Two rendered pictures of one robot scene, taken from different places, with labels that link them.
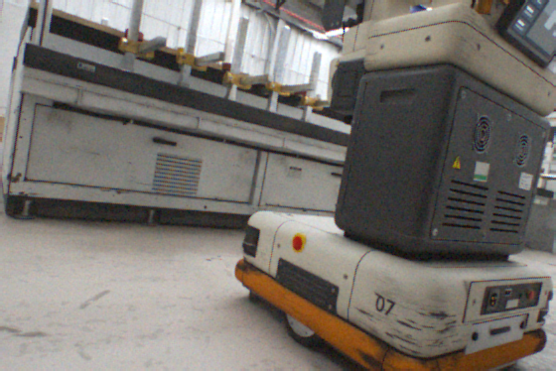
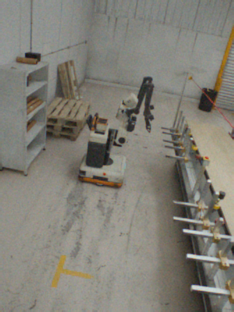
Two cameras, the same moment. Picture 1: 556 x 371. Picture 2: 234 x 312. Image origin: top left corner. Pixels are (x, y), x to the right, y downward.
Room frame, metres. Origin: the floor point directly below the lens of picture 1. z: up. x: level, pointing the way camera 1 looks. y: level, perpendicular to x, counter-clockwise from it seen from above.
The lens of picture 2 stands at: (3.39, -3.00, 2.29)
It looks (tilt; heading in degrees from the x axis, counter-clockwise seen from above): 29 degrees down; 127
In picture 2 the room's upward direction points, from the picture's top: 10 degrees clockwise
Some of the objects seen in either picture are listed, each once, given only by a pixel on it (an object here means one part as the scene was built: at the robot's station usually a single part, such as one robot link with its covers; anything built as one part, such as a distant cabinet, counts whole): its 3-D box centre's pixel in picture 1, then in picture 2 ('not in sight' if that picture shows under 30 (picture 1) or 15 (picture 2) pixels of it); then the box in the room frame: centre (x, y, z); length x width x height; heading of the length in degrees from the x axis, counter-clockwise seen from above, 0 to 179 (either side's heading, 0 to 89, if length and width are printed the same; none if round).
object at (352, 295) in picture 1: (384, 277); (103, 167); (1.13, -0.35, 0.16); 0.67 x 0.64 x 0.25; 37
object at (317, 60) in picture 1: (310, 93); (186, 154); (2.27, -0.08, 0.87); 0.04 x 0.04 x 0.48; 37
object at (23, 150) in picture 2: not in sight; (24, 115); (0.04, -1.12, 0.78); 0.90 x 0.45 x 1.55; 127
